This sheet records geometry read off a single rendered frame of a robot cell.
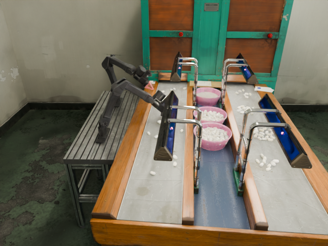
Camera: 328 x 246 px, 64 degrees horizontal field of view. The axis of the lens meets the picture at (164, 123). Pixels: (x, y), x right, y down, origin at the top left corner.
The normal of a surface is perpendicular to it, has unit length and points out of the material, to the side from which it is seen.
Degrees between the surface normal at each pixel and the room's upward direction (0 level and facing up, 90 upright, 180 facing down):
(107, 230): 90
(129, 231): 90
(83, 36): 90
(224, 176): 0
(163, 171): 0
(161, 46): 90
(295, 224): 0
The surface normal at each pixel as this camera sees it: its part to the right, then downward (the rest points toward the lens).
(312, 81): -0.03, 0.49
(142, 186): 0.00, -0.88
